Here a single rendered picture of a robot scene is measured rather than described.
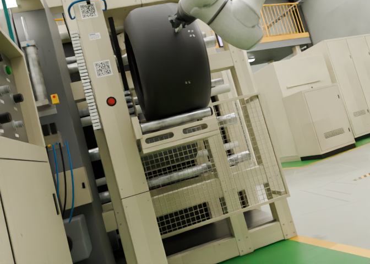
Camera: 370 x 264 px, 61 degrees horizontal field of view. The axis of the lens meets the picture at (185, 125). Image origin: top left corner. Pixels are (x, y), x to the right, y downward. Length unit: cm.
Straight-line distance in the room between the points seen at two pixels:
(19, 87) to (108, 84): 39
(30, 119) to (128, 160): 45
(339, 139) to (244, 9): 541
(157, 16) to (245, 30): 53
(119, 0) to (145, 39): 64
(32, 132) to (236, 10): 82
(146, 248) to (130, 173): 33
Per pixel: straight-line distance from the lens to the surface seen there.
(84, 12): 163
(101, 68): 152
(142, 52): 135
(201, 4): 99
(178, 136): 137
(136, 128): 135
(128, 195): 145
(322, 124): 606
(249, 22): 102
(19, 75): 132
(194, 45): 137
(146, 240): 149
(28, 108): 128
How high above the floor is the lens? 75
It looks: 5 degrees up
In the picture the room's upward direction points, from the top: 15 degrees counter-clockwise
